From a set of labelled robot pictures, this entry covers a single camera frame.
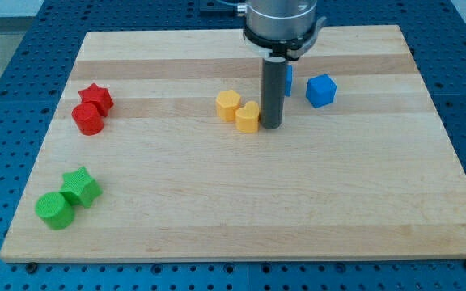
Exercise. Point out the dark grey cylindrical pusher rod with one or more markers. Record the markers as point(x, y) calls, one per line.
point(273, 85)

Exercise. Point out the blue cube block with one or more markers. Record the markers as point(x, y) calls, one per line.
point(321, 90)

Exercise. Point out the yellow hexagon block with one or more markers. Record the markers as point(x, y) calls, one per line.
point(227, 102)

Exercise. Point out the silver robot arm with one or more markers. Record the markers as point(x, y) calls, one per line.
point(279, 31)

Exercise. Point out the blue triangle block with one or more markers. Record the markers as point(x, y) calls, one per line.
point(289, 80)

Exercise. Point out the green cylinder block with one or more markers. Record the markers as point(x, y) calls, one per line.
point(54, 211)

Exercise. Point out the yellow heart block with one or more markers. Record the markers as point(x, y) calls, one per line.
point(247, 117)

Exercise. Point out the red star block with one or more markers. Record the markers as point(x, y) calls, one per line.
point(98, 96)

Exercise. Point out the light wooden board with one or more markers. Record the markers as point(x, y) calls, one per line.
point(371, 176)

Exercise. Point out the red cylinder block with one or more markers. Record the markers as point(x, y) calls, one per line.
point(87, 118)

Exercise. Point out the black tool clamp flange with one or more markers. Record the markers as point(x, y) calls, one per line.
point(283, 50)

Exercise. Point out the green star block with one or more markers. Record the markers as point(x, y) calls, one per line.
point(80, 188)

